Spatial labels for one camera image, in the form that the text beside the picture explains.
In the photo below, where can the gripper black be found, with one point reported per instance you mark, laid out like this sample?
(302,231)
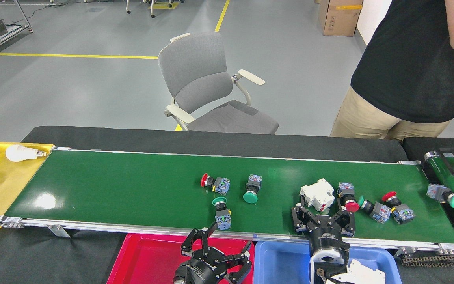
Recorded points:
(201,272)
(327,236)

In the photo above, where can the white circuit breaker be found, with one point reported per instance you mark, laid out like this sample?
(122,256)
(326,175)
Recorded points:
(317,194)
(359,274)

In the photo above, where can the blue plastic tray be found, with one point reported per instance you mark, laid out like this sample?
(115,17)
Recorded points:
(282,264)

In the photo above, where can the red plastic tray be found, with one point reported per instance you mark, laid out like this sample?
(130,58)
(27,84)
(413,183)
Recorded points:
(144,260)

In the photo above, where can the person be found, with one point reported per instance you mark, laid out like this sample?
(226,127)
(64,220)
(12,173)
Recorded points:
(408,71)

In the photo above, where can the grey office chair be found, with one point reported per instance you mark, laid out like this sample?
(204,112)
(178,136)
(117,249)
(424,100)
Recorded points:
(193,59)

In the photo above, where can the brown cardboard box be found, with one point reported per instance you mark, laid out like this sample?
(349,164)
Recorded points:
(339,19)

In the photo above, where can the white light bulb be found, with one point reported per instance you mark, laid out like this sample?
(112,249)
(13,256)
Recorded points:
(22,153)

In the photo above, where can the white wheeled stand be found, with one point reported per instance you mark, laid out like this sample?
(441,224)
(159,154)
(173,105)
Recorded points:
(152,10)

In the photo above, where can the metal wheeled rack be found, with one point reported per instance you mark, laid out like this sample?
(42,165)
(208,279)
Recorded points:
(12,36)

